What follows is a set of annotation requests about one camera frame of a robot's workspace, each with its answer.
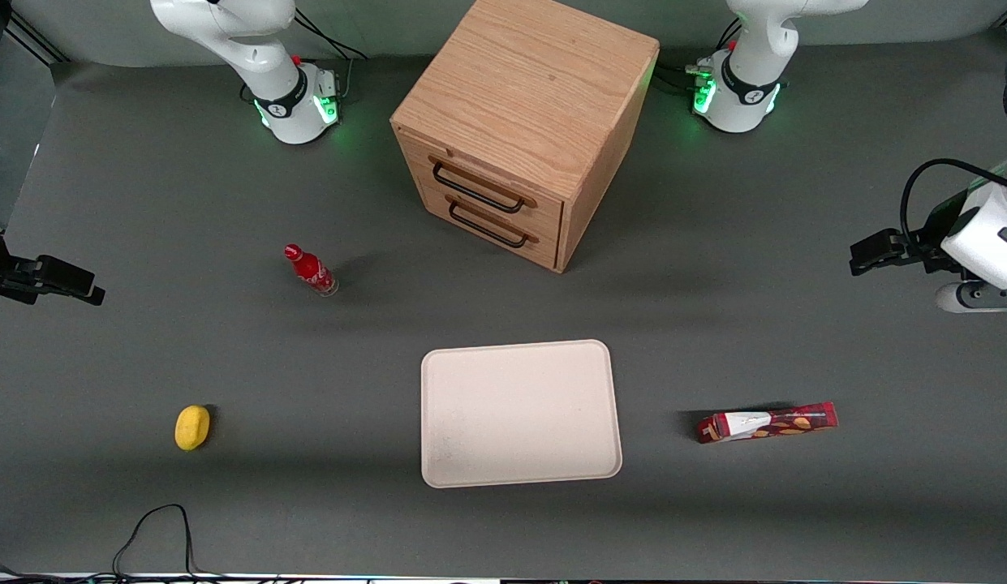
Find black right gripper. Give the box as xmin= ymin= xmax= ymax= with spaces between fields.
xmin=0 ymin=230 xmax=106 ymax=307

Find black right base cables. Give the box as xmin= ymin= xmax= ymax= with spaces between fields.
xmin=292 ymin=8 xmax=368 ymax=102

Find black left base cables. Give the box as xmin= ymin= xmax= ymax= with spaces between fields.
xmin=653 ymin=18 xmax=743 ymax=94

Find black drawer handle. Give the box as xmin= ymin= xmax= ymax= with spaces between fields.
xmin=432 ymin=161 xmax=527 ymax=214
xmin=449 ymin=200 xmax=530 ymax=248

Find black frame strut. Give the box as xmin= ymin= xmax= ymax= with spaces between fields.
xmin=4 ymin=16 xmax=70 ymax=66

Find black looped table cable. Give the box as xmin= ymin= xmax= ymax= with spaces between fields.
xmin=112 ymin=504 xmax=228 ymax=582

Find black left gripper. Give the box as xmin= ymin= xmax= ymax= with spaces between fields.
xmin=850 ymin=195 xmax=979 ymax=277

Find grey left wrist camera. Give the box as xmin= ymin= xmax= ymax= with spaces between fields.
xmin=936 ymin=281 xmax=1007 ymax=314

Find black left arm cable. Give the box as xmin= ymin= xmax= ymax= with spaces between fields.
xmin=900 ymin=157 xmax=1007 ymax=244

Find red cookie box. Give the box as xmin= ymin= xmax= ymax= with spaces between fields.
xmin=697 ymin=401 xmax=839 ymax=444

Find yellow lemon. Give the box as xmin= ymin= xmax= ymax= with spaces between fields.
xmin=174 ymin=405 xmax=212 ymax=452

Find black base cables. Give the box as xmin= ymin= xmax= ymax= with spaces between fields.
xmin=653 ymin=18 xmax=743 ymax=94
xmin=292 ymin=8 xmax=368 ymax=102

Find beige plastic tray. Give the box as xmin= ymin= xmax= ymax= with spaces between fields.
xmin=420 ymin=339 xmax=623 ymax=489

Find wooden drawer cabinet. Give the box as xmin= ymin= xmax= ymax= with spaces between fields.
xmin=389 ymin=0 xmax=661 ymax=274

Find red cola bottle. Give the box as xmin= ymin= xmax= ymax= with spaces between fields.
xmin=283 ymin=243 xmax=339 ymax=298

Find wooden drawer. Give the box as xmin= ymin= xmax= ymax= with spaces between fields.
xmin=418 ymin=180 xmax=563 ymax=271
xmin=399 ymin=134 xmax=565 ymax=243

